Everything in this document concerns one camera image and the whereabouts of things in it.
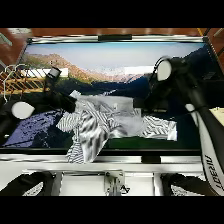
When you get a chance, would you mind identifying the striped white shirt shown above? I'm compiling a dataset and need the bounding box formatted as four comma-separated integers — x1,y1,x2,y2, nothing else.
55,89,178,165

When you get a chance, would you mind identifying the white clothes hanger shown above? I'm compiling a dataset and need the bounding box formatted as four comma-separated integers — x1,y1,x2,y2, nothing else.
2,63,30,102

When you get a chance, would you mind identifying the black cable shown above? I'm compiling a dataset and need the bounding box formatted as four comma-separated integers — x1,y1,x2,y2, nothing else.
147,55,169,86

